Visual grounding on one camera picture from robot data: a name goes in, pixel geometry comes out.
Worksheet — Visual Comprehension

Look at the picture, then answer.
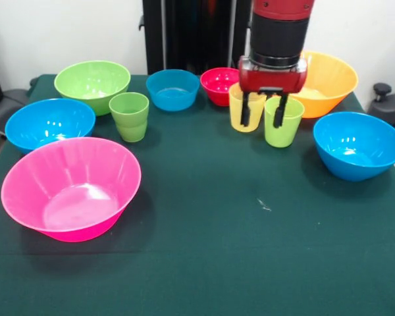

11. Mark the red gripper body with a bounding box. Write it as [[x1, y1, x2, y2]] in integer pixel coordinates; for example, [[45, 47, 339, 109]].
[[238, 55, 309, 95]]

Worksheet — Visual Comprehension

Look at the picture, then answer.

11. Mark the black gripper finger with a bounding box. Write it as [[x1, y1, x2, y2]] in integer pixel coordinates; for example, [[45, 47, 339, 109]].
[[273, 95, 288, 129], [240, 92, 251, 126]]

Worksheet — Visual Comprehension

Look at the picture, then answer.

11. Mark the stepped green plastic cup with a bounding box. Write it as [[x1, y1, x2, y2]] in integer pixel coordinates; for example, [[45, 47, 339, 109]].
[[108, 92, 150, 143]]

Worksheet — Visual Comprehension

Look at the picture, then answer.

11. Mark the pink plastic bowl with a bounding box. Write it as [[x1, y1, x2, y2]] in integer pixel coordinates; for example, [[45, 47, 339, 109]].
[[0, 137, 142, 244]]

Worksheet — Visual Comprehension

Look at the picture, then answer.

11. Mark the yellow plastic cup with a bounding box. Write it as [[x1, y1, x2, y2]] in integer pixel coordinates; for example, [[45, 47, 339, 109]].
[[228, 82, 269, 133]]

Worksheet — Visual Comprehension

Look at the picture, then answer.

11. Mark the light green plastic cup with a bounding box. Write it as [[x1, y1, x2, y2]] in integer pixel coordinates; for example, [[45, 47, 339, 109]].
[[264, 96, 305, 148]]

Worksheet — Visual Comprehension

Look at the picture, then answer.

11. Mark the red plastic bowl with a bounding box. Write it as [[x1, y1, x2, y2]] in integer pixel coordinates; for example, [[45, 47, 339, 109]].
[[199, 67, 241, 107]]

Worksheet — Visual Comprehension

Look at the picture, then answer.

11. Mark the orange plastic bowl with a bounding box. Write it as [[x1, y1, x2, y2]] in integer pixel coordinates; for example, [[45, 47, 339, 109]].
[[289, 50, 359, 119]]

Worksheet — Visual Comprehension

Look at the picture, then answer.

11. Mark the small blue plastic bowl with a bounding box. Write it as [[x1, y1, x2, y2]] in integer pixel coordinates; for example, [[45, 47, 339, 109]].
[[145, 68, 201, 112]]

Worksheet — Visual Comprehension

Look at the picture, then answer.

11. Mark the large blue plastic bowl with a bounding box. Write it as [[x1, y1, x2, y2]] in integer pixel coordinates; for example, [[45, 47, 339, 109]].
[[313, 111, 395, 182], [5, 97, 97, 155]]

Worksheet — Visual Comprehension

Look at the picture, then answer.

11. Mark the black knob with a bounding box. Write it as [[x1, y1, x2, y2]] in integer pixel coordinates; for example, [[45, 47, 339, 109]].
[[373, 82, 392, 103]]

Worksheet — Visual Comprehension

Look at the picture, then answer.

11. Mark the dark green table cloth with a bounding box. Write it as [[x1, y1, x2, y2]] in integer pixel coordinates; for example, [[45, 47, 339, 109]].
[[0, 74, 395, 316]]

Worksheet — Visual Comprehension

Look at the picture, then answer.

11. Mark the green plastic bowl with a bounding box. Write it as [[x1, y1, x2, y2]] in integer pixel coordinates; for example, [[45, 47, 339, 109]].
[[53, 60, 132, 117]]

